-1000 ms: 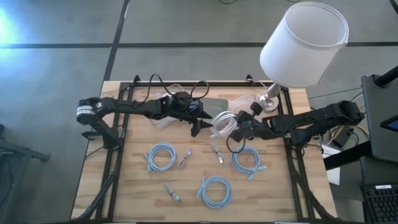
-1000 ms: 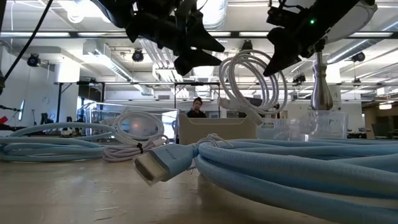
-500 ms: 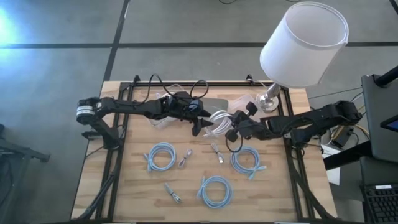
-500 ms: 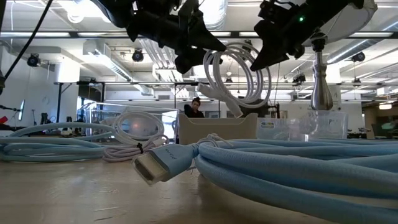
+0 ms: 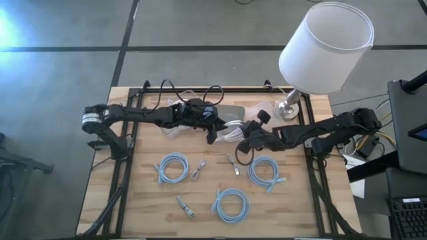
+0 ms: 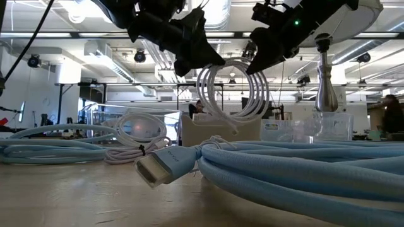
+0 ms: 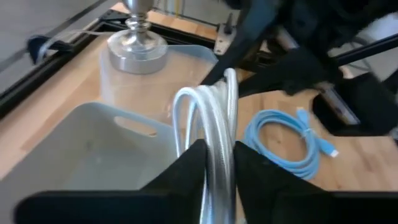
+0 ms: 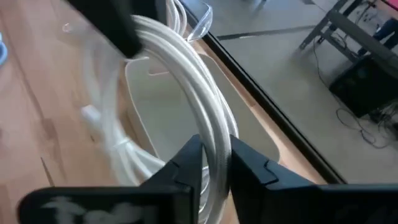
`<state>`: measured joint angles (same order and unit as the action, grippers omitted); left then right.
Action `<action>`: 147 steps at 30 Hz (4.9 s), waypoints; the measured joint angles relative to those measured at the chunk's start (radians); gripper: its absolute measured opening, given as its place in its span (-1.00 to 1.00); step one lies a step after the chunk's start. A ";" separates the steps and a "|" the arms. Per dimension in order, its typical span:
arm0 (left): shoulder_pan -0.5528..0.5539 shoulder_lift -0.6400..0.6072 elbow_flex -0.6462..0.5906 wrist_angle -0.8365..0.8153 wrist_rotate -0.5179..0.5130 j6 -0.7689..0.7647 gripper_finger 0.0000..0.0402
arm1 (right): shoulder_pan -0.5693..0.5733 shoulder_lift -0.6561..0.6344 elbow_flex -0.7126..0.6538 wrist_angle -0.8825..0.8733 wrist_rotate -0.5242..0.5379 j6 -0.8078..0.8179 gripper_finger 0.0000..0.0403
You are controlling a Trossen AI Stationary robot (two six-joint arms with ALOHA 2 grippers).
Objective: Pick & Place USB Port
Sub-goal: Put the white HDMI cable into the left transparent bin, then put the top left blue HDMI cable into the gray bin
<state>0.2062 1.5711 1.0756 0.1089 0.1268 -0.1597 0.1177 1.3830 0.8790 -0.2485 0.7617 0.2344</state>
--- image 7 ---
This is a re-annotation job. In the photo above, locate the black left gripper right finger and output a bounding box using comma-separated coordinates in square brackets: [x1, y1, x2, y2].
[233, 140, 398, 224]

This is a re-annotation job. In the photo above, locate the white cable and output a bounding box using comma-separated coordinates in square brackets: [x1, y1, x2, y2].
[172, 67, 239, 224]

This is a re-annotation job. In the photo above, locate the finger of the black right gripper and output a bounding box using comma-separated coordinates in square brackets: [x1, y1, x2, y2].
[201, 30, 259, 86]
[238, 52, 315, 97]

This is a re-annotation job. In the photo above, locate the silver metal stand base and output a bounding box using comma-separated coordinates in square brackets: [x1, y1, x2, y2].
[107, 0, 169, 75]

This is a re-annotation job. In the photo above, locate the black bracket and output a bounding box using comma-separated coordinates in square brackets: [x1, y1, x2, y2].
[27, 35, 74, 65]

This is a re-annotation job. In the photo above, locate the black rig frame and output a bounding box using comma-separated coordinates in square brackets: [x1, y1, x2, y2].
[335, 32, 398, 66]

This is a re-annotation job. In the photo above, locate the clear plastic container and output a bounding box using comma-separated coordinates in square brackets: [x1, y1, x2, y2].
[99, 44, 218, 125]

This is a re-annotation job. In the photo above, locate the black table frame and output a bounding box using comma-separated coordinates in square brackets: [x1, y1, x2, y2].
[0, 9, 218, 119]

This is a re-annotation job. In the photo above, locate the silver corner bracket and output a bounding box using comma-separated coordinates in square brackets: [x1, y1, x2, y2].
[213, 12, 238, 56]

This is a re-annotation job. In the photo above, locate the white plastic bin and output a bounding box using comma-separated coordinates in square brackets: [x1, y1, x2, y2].
[0, 101, 180, 224]

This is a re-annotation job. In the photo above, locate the light blue cable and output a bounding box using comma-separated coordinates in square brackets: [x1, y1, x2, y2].
[242, 107, 340, 181]

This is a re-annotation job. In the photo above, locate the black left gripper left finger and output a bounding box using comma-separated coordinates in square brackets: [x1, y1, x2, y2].
[14, 139, 208, 224]

